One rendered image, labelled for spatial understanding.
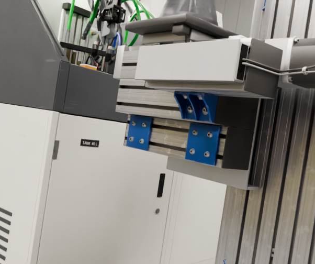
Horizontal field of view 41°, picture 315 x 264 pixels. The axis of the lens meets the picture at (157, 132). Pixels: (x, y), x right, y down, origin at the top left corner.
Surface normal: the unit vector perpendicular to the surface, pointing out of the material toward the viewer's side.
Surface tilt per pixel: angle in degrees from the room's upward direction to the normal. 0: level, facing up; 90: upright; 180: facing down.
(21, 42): 90
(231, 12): 90
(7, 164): 90
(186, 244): 90
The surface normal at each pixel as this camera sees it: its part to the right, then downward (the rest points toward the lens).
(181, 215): 0.76, 0.12
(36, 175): -0.64, -0.09
